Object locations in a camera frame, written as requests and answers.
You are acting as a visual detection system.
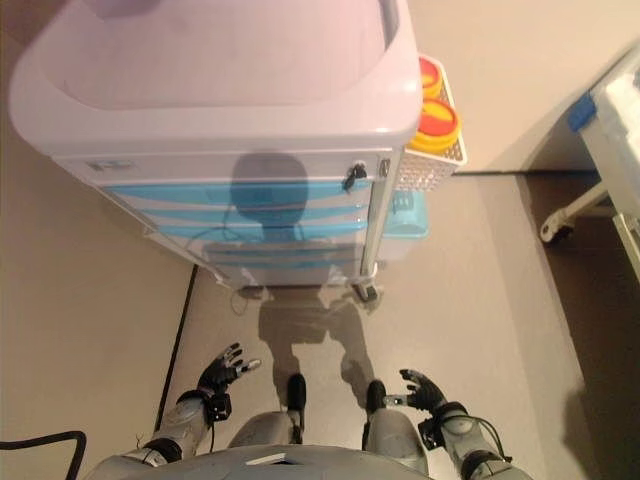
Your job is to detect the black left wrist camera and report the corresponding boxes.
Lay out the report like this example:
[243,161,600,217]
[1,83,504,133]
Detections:
[207,393,234,422]

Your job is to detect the white bed caster leg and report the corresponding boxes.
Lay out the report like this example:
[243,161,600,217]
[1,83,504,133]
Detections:
[538,172,609,245]

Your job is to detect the blue bed clip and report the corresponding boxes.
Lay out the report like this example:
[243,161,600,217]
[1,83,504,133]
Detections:
[568,93,599,133]

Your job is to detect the white perforated side basket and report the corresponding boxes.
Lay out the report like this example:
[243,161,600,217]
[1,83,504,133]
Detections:
[394,52,469,194]

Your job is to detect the black key bunch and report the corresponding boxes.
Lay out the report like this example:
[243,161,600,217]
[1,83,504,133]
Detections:
[342,162,369,192]

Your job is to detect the white hospital bed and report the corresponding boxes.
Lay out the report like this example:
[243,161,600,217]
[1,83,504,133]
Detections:
[538,49,640,314]

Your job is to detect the white medical cart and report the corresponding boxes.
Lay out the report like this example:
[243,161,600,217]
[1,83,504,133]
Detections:
[7,0,426,301]

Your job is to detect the light blue waste bin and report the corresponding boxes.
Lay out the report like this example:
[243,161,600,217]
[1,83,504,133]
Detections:
[380,189,432,262]

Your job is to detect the white drawer with lock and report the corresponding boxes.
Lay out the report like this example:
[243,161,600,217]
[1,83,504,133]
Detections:
[52,151,382,190]

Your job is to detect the silver left robot leg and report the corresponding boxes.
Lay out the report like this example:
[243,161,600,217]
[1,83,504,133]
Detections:
[227,372,309,451]

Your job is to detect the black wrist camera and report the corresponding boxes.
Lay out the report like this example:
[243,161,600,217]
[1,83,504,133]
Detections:
[417,418,444,451]
[207,393,234,422]

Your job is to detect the blue cart drawer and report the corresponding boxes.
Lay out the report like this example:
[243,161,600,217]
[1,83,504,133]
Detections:
[94,180,374,212]
[149,222,369,247]
[199,242,366,267]
[124,204,371,230]

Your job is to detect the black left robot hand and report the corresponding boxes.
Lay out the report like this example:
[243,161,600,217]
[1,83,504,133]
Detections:
[197,342,263,400]

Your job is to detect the silver right robot leg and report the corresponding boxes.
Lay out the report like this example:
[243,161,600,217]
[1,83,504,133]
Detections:
[361,379,432,475]

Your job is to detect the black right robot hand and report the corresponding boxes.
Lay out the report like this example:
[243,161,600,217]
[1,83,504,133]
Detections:
[384,368,449,416]

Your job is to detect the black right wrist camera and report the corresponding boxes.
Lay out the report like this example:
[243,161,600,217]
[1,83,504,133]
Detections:
[417,418,444,451]

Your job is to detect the yellow sharps container red lid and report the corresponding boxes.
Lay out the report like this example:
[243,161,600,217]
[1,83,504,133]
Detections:
[417,55,444,99]
[407,97,461,152]

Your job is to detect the grey robot torso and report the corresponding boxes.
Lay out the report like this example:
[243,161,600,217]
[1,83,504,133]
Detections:
[87,442,429,480]

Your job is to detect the grey cart caster wheel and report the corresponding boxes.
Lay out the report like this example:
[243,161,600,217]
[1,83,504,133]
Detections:
[349,279,384,304]

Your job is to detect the silver robot leg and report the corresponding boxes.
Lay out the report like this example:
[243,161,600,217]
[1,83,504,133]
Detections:
[227,372,309,451]
[361,379,432,475]

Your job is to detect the thick black cable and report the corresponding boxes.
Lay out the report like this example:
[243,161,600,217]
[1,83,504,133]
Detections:
[0,430,88,480]

